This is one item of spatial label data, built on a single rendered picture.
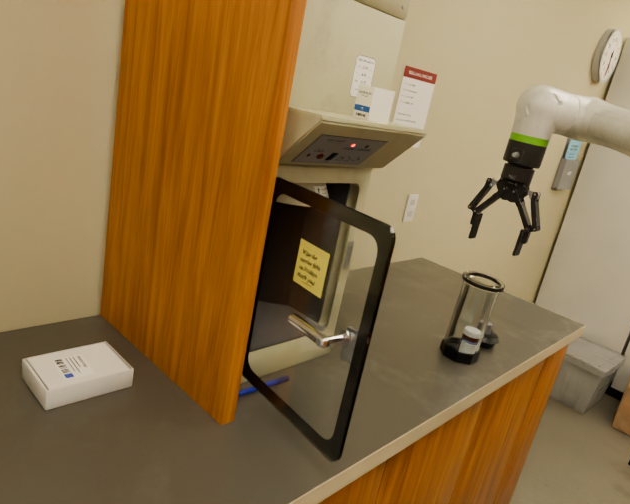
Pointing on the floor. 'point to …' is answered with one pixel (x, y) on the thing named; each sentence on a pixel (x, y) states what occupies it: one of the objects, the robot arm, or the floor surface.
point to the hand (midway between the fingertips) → (494, 241)
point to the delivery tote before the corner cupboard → (585, 374)
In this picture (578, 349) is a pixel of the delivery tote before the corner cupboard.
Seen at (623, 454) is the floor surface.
